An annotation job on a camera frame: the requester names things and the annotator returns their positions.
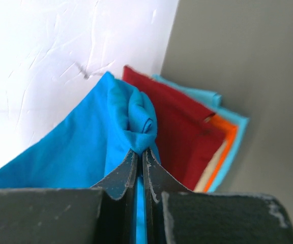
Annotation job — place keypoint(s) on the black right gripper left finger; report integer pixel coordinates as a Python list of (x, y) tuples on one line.
[(103, 213)]

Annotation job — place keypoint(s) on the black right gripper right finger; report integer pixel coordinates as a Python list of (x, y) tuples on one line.
[(175, 214)]

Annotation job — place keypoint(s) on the beige folded t shirt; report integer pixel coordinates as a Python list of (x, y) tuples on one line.
[(209, 169)]

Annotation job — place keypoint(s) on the red folded t shirt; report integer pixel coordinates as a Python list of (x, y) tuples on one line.
[(186, 141)]

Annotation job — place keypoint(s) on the orange folded t shirt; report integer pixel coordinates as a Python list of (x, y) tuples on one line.
[(230, 131)]

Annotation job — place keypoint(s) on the light blue folded t shirt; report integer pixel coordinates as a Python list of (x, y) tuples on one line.
[(212, 100)]

